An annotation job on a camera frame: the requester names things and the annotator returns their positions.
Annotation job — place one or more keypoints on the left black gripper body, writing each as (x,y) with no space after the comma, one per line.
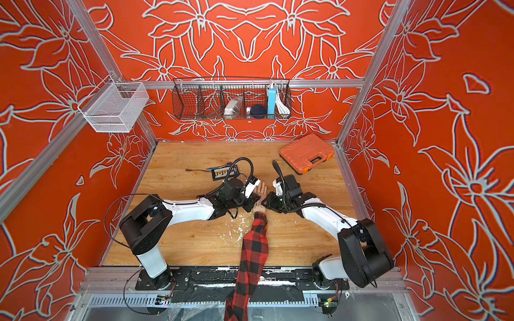
(237,203)

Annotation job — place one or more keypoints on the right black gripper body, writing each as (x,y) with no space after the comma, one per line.
(283,204)

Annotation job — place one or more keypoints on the beige wrist watch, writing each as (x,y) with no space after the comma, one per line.
(259,209)

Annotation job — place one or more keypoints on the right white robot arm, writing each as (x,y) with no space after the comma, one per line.
(363,258)

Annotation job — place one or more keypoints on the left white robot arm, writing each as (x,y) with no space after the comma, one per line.
(144,226)

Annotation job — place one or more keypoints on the pale mannequin hand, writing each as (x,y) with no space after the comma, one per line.
(262,191)

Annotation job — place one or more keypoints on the black charging board yellow connectors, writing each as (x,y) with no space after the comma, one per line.
(220,173)

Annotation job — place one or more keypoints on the orange tool case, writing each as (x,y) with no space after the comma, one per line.
(304,154)

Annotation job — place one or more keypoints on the red black plaid sleeve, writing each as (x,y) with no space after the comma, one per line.
(254,254)

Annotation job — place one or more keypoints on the dark blue round object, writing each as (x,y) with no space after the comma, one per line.
(258,111)

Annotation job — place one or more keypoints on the clear plastic bag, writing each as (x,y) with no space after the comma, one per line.
(233,108)

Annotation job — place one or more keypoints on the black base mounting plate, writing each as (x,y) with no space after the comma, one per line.
(187,277)

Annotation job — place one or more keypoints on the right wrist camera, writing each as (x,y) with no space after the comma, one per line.
(277,184)

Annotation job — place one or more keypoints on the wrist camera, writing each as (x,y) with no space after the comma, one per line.
(251,184)
(277,184)

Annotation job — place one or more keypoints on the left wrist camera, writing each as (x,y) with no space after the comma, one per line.
(251,184)

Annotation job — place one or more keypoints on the black wire wall basket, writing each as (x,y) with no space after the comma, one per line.
(197,99)

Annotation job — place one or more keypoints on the clear plastic wall bin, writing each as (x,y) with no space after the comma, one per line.
(115,108)

